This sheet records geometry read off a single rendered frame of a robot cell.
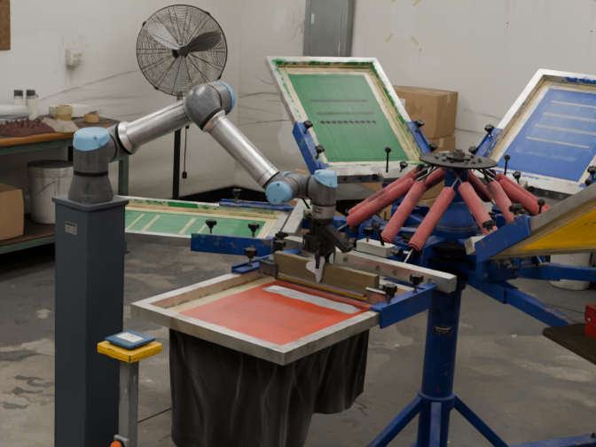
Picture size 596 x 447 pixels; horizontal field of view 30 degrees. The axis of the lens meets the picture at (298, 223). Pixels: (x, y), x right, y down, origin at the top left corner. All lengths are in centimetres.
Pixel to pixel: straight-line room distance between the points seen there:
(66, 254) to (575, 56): 459
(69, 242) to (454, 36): 472
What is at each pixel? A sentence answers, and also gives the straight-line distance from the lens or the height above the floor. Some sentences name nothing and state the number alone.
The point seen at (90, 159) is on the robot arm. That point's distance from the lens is 370.
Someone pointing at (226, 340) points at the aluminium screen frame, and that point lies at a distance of 314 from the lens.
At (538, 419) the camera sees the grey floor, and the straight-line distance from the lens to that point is 532.
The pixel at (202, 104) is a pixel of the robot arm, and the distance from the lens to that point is 351.
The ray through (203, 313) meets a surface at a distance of 341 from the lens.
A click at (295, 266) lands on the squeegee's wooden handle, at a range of 367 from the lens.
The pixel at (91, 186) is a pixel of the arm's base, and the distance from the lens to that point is 372.
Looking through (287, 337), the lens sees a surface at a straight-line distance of 323.
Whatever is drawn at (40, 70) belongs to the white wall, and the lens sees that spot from 763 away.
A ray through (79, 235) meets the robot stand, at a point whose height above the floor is 109.
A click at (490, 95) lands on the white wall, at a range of 787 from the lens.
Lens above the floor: 205
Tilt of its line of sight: 14 degrees down
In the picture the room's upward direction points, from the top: 3 degrees clockwise
